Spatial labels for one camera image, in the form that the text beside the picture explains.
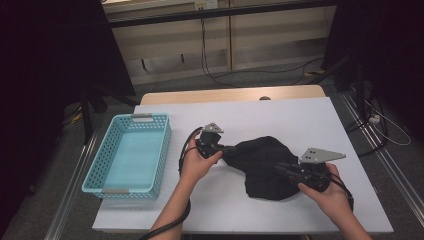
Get aluminium floor rail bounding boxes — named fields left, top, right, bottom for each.
left=43, top=131, right=100, bottom=240
left=339, top=91, right=424, bottom=219

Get black metal bar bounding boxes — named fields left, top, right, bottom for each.
left=106, top=0, right=338, bottom=29

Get white table mat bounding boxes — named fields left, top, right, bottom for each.
left=92, top=97, right=394, bottom=234

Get left hand-held gripper black cable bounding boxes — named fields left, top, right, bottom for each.
left=139, top=126, right=205, bottom=240

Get person's right hand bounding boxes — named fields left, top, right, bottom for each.
left=298, top=163, right=351, bottom=218

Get black curtain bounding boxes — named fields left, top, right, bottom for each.
left=321, top=0, right=424, bottom=141
left=0, top=0, right=136, bottom=234

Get thin white cable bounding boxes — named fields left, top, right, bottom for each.
left=363, top=99, right=413, bottom=147

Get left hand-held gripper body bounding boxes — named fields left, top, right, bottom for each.
left=195, top=122, right=228, bottom=160

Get black floor cable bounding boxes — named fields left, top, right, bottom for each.
left=213, top=55, right=325, bottom=86

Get bundle of black cables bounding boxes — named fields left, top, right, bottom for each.
left=344, top=93, right=390, bottom=158

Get white wall socket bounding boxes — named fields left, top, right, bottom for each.
left=194, top=0, right=219, bottom=10

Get light blue plastic basket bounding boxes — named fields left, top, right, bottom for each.
left=81, top=113, right=173, bottom=201

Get hand-held gripper black cable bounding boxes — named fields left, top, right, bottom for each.
left=328, top=171, right=355, bottom=213
left=139, top=126, right=205, bottom=240

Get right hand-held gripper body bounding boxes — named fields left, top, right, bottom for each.
left=288, top=147, right=347, bottom=193

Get person's left hand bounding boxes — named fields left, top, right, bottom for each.
left=179, top=139, right=224, bottom=186

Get black pants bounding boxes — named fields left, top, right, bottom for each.
left=221, top=135, right=301, bottom=202

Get yellow floor tape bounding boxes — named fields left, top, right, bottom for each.
left=303, top=68, right=326, bottom=78

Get black hanging cable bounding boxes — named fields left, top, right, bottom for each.
left=199, top=17, right=241, bottom=89

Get right hand-held gripper black cable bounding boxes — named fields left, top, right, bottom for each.
left=328, top=171, right=355, bottom=213

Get black metal stand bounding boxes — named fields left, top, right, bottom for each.
left=308, top=53, right=368, bottom=116
left=79, top=83, right=141, bottom=146

